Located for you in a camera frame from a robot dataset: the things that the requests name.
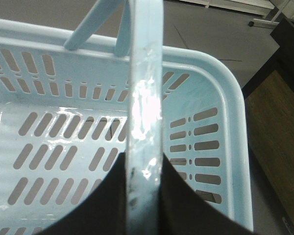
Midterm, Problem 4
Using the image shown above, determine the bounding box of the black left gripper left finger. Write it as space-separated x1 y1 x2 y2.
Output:
43 153 126 235

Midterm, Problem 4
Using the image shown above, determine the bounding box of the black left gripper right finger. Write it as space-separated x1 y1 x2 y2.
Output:
158 155 251 235

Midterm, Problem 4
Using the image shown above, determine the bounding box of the light blue plastic basket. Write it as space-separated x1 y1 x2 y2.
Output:
0 0 253 235

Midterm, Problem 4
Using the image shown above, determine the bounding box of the black wooden produce display stand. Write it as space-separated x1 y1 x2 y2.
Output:
242 18 294 231

